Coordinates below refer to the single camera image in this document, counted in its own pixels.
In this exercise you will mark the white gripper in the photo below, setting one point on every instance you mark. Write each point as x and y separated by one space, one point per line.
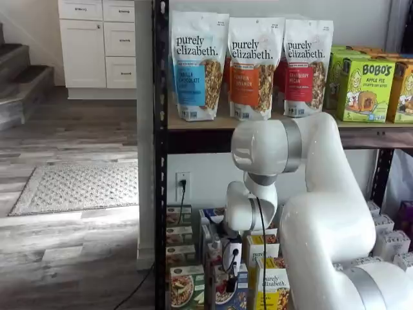
234 250

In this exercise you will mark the blue white oatmeal box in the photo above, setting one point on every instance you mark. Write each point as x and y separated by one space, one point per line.
208 235
240 297
209 214
214 258

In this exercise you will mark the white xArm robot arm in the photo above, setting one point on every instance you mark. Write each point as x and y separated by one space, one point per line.
322 210

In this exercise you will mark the yellow purely elizabeth box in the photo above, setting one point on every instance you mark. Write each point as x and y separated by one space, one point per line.
274 290
255 248

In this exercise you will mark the green oatmeal box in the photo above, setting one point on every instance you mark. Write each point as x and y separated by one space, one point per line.
177 235
179 256
175 214
185 290

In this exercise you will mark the white patterned pantry box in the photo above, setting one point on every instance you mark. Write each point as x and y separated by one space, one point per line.
374 208
384 224
392 245
405 261

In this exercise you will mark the green Bobo's apple pie box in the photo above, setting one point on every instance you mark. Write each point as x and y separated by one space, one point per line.
332 80
366 90

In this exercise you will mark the grey patterned rug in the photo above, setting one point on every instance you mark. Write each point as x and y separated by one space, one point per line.
80 187

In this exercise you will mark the purple package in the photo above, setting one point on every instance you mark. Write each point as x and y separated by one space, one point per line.
407 219

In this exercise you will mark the orange purely elizabeth granola bag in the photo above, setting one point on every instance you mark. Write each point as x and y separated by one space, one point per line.
226 80
251 71

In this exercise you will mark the grey purely elizabeth granola bag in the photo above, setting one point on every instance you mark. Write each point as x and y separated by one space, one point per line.
193 64

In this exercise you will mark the red purely elizabeth granola bag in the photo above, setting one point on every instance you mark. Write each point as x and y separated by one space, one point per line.
306 71

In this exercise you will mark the white kitchen cabinet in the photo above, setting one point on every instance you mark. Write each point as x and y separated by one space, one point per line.
84 48

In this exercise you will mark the grey wooden staircase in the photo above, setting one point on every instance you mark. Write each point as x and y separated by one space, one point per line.
19 80

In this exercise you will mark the white wall outlet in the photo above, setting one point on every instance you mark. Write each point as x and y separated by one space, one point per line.
186 193

